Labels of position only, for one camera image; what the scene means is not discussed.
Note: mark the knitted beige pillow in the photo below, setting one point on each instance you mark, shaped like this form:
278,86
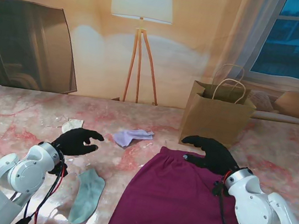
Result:
262,101

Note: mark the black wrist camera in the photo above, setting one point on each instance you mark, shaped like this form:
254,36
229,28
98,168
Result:
218,187
57,170

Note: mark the maroon shorts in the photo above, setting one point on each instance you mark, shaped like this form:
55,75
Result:
167,203

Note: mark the beige sofa frame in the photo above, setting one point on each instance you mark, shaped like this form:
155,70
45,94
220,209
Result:
282,118

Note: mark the lavender sock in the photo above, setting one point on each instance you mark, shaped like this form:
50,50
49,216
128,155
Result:
126,139

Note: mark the cream white sock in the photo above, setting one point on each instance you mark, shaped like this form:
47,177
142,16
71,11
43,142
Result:
72,124

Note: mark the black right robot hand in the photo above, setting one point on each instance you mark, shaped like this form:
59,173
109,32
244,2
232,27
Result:
218,158

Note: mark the kraft paper bag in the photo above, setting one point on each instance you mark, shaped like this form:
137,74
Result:
215,121

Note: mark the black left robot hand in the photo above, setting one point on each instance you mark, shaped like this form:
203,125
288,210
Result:
74,143

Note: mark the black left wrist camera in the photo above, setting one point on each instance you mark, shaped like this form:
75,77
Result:
57,170

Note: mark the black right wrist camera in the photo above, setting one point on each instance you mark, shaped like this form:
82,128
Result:
218,187

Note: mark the dark framed mirror panel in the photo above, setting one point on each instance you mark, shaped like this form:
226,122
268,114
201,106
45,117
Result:
22,44

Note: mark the white framed window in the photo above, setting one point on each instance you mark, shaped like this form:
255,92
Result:
295,46

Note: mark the light blue sock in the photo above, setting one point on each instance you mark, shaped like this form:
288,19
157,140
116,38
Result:
85,200

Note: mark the sheer beige curtain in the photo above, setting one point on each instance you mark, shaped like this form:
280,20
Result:
244,33

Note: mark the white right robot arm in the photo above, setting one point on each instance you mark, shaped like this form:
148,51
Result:
252,210

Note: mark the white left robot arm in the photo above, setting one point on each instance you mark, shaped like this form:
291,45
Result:
3,180

